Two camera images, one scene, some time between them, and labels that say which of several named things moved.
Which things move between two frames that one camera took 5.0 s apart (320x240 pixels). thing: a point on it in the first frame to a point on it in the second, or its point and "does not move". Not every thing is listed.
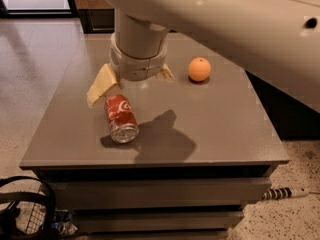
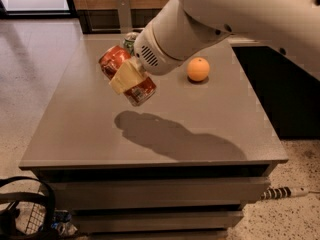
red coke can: (123, 124) to (139, 94)
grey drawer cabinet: (206, 147) does not move
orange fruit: (199, 69) does not move
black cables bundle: (8, 217) does not move
